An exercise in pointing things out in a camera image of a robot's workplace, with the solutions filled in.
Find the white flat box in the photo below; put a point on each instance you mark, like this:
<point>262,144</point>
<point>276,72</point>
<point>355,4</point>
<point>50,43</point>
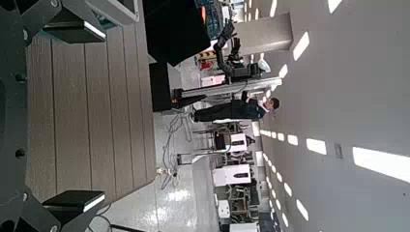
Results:
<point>212,80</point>

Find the white cabinet with pink mark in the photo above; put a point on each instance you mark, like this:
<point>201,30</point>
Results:
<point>243,227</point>

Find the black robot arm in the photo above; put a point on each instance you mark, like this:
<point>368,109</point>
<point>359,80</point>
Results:
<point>220,48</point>
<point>236,48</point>

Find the grey metal floor stand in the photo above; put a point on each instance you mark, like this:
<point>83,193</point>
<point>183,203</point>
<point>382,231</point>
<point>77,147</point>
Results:
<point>187,158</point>

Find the small grey ceiling box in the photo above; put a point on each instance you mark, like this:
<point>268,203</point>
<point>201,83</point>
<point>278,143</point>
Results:
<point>338,150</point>

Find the black draped table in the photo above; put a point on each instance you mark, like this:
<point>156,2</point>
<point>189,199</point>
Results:
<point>174,29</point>

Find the black box cabinet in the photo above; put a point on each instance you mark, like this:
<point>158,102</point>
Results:
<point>159,88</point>

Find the small white square box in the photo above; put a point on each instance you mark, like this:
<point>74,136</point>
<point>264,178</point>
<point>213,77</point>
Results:
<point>223,209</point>

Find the robot torso on lift column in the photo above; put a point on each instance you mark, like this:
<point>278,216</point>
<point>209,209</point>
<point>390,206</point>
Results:
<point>225,89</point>

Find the red fire extinguisher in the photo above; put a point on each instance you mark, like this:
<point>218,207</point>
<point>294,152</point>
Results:
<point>206,65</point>

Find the large white machine cabinet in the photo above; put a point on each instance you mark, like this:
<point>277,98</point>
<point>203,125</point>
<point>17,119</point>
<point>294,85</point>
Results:
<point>230,175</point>

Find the yellow black striped barrier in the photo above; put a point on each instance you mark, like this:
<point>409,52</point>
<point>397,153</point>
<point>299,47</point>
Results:
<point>206,55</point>

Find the person in dark clothes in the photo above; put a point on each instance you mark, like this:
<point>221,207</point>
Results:
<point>235,110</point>

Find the white power strip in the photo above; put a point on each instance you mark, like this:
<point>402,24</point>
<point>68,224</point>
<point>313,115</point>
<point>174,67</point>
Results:
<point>162,171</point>

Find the black monitor box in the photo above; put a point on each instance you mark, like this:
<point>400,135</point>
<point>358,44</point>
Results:
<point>220,140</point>

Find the small white machine cabinet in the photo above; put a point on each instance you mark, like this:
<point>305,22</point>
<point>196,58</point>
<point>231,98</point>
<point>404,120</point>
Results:
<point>239,142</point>

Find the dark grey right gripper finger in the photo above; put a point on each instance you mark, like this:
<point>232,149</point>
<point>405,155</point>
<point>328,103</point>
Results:
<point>72,209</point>
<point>75,22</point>

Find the grey square pillar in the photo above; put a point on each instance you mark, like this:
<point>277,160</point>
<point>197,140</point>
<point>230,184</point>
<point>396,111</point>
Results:
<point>267,32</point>

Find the rack with blue items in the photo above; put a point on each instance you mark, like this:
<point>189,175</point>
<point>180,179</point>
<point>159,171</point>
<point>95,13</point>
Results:
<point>212,16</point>

